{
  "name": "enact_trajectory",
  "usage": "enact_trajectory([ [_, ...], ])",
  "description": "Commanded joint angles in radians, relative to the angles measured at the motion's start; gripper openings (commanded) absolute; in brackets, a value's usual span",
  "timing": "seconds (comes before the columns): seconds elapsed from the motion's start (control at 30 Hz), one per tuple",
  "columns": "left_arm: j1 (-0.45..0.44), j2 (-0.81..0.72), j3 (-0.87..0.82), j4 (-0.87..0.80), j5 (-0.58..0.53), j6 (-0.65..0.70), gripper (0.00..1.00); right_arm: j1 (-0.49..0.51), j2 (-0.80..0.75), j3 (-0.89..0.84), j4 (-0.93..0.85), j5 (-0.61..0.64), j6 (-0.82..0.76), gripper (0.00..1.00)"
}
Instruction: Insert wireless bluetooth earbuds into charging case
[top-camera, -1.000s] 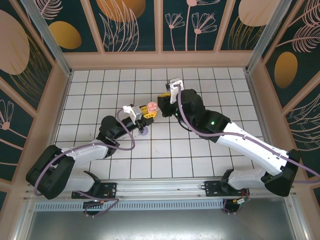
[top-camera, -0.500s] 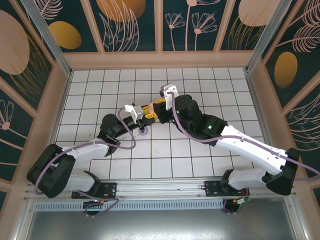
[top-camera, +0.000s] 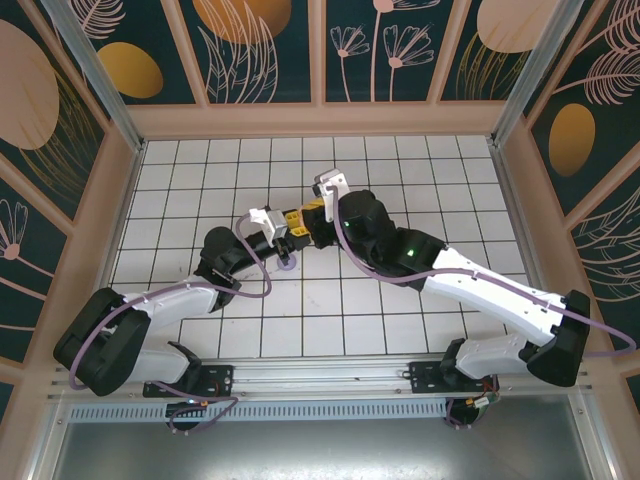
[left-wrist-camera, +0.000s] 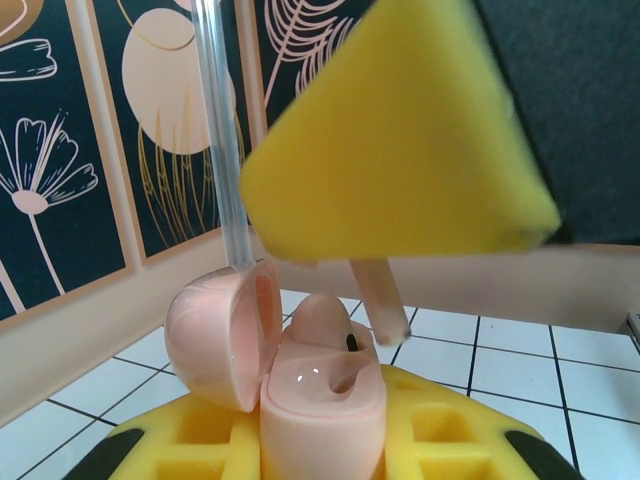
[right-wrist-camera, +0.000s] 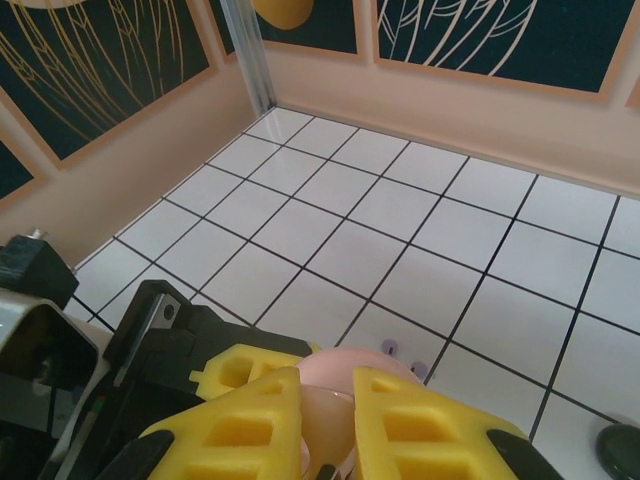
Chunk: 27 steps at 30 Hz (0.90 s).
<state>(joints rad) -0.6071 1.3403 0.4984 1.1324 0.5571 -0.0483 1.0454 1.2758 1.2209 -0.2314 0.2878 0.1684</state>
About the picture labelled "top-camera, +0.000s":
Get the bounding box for grey metal panel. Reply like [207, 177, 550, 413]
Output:
[29, 392, 619, 480]

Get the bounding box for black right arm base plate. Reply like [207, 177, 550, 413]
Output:
[408, 360, 501, 396]

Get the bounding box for aluminium corner post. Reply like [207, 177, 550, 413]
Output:
[42, 0, 147, 154]
[489, 0, 584, 146]

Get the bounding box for grey slotted cable duct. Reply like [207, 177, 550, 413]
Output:
[67, 402, 451, 421]

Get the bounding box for power wires with yellow plug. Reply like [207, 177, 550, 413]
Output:
[164, 384, 224, 419]
[446, 382, 501, 426]

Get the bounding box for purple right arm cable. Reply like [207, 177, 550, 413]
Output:
[335, 187, 639, 429]

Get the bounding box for aluminium mounting rail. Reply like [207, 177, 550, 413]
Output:
[47, 354, 596, 401]

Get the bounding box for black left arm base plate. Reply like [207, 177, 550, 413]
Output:
[143, 363, 236, 399]

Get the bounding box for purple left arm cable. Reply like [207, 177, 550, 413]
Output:
[69, 212, 274, 436]

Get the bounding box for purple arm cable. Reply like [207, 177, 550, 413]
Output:
[69, 212, 274, 436]
[335, 187, 639, 429]

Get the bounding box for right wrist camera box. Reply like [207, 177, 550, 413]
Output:
[310, 168, 350, 222]

